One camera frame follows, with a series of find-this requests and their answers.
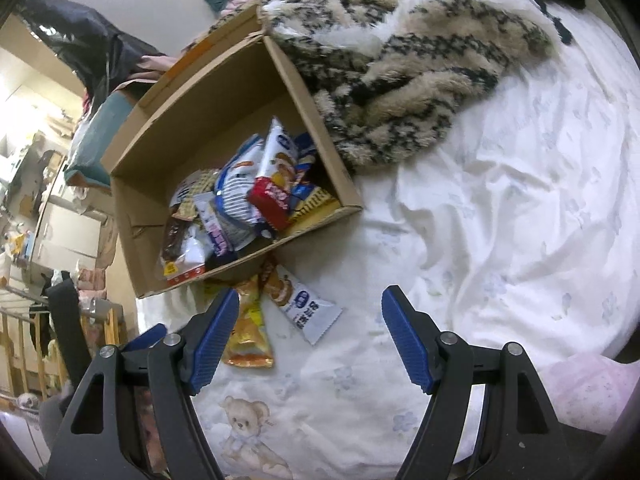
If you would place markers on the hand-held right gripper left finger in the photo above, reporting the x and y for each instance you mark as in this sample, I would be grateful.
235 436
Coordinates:
215 340

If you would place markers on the yellow blue bear snack packet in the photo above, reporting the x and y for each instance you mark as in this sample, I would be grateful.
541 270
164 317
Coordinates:
312 200

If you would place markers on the white bread picture snack packet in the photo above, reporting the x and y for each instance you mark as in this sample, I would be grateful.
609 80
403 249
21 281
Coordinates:
277 150
305 310

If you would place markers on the beige black fuzzy blanket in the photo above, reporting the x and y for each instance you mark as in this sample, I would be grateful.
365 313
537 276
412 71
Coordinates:
400 70

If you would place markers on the black grey chair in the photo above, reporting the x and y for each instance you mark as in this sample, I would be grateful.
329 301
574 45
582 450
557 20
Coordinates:
65 320

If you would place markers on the orange yellow snack packet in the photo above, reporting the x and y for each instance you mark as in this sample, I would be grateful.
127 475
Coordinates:
247 335

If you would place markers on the dark brown snack packet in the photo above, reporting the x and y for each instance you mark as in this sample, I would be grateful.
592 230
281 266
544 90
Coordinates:
175 237

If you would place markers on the tan patterned snack packet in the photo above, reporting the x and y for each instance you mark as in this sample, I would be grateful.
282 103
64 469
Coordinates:
186 207

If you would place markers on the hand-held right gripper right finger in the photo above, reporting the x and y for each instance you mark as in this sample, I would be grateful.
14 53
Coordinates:
407 340

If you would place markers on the wooden rack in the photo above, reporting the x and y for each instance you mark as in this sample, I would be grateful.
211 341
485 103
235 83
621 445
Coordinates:
22 350

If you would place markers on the brown cardboard box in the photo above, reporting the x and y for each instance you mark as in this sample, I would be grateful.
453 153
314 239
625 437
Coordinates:
210 125

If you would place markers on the purple white snack packet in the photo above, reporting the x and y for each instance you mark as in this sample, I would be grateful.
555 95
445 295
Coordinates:
216 232

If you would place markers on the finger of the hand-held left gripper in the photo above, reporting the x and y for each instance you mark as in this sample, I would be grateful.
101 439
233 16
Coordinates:
145 340

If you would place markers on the large white blue snack packet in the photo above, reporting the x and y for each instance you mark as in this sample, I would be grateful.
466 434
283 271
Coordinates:
235 190

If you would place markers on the teal cushion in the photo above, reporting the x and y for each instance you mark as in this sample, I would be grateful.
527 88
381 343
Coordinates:
100 130

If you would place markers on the black plastic bag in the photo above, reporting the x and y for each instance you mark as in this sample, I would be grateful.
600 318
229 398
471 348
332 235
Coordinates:
85 35

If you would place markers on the white cabinet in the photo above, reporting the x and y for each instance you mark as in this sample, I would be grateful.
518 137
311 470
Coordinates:
65 230

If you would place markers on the pink cloth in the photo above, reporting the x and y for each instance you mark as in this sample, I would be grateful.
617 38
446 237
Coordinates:
590 390

